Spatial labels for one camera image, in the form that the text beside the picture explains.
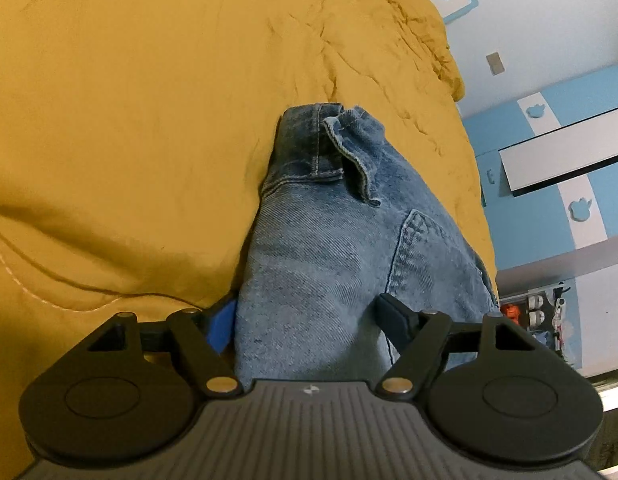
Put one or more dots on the wall switch plate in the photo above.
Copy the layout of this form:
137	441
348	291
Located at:
495	63

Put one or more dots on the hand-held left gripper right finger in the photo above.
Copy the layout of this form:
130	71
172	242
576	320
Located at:
396	316

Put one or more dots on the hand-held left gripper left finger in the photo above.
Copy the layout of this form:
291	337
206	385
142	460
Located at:
221	321

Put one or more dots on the white shelf with small items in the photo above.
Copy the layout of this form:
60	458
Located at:
539	315

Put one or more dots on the blue and white wardrobe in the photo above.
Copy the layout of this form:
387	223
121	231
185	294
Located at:
549	240

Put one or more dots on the black framed white panel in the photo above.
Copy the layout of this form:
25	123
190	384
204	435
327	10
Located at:
564	155

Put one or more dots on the blue denim pants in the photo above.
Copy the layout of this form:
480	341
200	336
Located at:
329	260

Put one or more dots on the yellow quilted blanket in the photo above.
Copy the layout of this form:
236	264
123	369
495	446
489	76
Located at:
139	110

